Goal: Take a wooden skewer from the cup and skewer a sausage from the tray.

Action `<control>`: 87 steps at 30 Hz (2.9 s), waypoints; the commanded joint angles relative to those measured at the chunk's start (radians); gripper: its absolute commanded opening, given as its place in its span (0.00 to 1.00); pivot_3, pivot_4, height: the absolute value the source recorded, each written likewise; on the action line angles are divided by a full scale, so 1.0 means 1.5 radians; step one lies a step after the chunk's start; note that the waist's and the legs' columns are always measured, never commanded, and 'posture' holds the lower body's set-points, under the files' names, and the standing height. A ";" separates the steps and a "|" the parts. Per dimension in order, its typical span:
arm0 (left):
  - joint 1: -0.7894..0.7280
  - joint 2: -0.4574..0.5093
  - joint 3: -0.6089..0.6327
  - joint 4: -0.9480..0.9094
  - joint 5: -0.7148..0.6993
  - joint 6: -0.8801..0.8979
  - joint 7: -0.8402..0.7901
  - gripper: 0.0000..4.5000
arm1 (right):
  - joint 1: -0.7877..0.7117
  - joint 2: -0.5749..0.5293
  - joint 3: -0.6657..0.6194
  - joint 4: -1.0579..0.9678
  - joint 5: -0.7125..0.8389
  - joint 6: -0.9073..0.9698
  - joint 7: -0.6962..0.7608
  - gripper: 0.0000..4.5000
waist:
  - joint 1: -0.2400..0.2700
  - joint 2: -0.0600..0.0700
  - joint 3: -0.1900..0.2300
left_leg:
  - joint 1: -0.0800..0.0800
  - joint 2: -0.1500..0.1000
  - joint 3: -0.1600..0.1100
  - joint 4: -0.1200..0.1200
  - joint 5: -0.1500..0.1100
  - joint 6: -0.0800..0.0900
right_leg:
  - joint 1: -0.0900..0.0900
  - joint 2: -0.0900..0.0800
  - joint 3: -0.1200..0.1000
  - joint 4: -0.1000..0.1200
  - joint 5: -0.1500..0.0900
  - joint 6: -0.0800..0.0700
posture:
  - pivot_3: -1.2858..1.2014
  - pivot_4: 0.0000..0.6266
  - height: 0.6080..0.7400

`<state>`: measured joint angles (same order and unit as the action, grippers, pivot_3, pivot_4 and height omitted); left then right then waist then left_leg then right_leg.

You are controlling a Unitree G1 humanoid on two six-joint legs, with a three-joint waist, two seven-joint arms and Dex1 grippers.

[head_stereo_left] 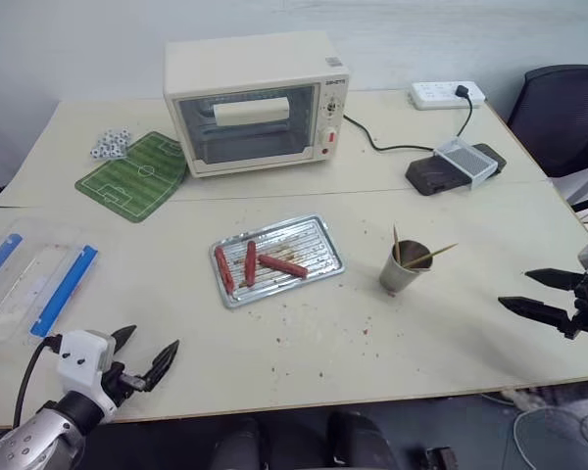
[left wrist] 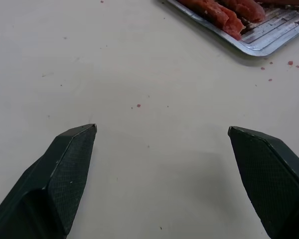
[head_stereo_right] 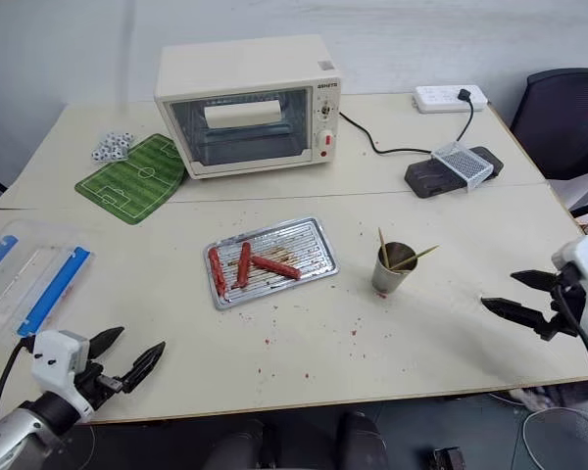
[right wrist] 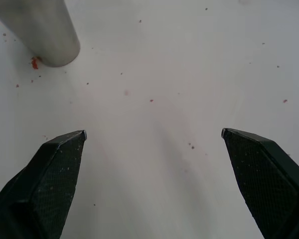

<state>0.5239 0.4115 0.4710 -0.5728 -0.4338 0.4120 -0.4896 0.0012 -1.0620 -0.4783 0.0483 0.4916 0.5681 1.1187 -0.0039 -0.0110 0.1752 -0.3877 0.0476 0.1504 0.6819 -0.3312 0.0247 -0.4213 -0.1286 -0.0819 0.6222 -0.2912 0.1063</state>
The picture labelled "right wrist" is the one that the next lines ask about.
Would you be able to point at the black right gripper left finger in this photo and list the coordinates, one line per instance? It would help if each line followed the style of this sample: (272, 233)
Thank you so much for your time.
(44, 184)

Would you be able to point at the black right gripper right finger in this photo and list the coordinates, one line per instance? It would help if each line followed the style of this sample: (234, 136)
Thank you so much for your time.
(269, 184)

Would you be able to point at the red crumb pieces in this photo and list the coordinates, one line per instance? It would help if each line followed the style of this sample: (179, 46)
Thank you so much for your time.
(35, 63)

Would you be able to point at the silver metal cylinder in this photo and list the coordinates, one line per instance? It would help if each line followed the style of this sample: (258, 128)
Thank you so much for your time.
(43, 32)

